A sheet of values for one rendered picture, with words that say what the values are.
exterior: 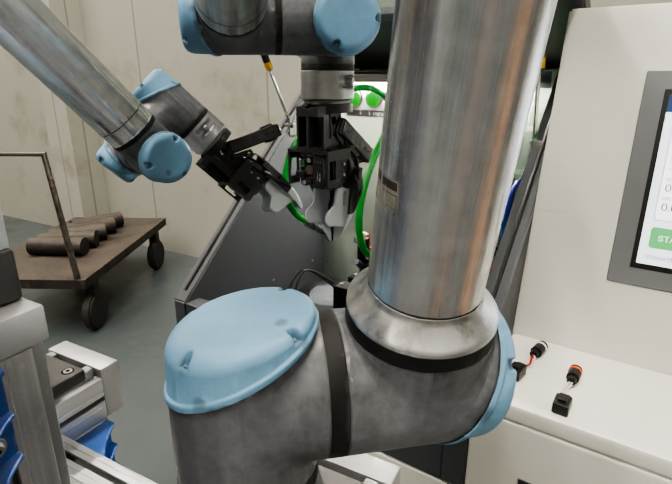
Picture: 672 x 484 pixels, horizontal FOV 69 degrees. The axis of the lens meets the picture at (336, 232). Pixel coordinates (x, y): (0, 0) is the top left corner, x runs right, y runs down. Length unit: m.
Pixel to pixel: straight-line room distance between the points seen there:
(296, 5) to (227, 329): 0.37
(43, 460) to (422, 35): 0.48
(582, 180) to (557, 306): 0.23
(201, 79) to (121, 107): 3.11
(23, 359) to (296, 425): 0.25
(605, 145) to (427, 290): 0.68
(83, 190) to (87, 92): 4.00
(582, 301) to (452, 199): 0.69
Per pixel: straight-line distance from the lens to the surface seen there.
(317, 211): 0.76
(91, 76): 0.75
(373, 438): 0.39
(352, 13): 0.58
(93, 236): 3.53
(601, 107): 0.98
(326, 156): 0.68
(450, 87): 0.27
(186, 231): 4.24
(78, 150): 4.68
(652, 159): 0.96
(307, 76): 0.70
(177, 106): 0.91
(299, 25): 0.59
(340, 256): 1.52
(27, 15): 0.74
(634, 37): 1.00
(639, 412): 0.87
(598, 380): 0.91
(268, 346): 0.34
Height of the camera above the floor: 1.44
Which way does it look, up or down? 18 degrees down
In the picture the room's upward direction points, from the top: straight up
